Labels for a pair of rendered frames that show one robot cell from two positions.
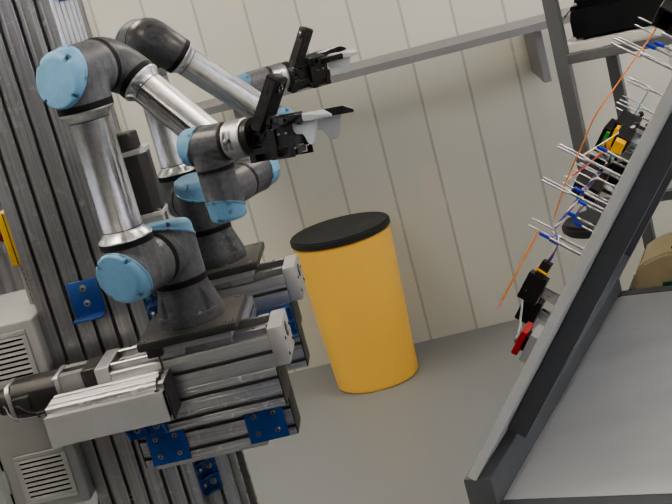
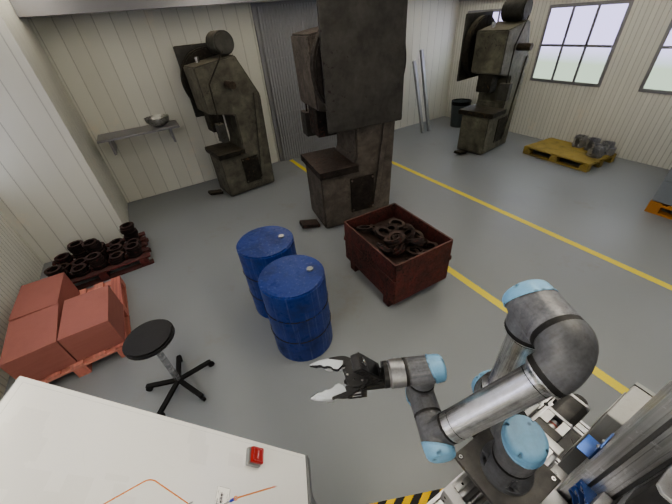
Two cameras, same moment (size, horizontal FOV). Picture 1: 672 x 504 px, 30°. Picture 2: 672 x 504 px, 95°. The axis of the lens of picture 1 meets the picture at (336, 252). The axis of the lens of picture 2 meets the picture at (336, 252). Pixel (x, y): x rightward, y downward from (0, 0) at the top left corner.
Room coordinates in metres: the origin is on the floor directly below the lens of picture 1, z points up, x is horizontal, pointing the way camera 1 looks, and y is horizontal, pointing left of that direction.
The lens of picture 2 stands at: (2.72, -0.24, 2.34)
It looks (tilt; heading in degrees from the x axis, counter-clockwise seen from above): 37 degrees down; 147
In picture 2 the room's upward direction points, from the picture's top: 5 degrees counter-clockwise
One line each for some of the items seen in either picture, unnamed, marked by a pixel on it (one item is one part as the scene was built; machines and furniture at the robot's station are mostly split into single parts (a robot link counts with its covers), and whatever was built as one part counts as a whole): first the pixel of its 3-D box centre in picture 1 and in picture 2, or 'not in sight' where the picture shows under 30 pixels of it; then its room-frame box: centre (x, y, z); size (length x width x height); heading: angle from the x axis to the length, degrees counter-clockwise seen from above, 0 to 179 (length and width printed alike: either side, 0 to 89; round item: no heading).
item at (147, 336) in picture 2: not in sight; (166, 360); (0.74, -0.61, 0.33); 0.55 x 0.52 x 0.65; 79
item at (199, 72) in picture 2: not in sight; (224, 120); (-2.62, 1.29, 1.16); 1.21 x 1.04 x 2.31; 85
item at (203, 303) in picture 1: (186, 297); (509, 461); (2.70, 0.35, 1.21); 0.15 x 0.15 x 0.10
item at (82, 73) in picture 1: (107, 173); (514, 362); (2.58, 0.41, 1.54); 0.15 x 0.12 x 0.55; 149
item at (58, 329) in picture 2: not in sight; (74, 317); (-0.47, -1.26, 0.22); 1.18 x 0.81 x 0.44; 175
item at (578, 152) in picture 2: not in sight; (568, 148); (0.61, 6.24, 0.17); 1.20 x 0.82 x 0.33; 175
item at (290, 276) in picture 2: not in sight; (285, 289); (0.72, 0.46, 0.40); 1.08 x 0.66 x 0.80; 162
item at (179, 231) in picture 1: (169, 248); (519, 443); (2.69, 0.35, 1.33); 0.13 x 0.12 x 0.14; 149
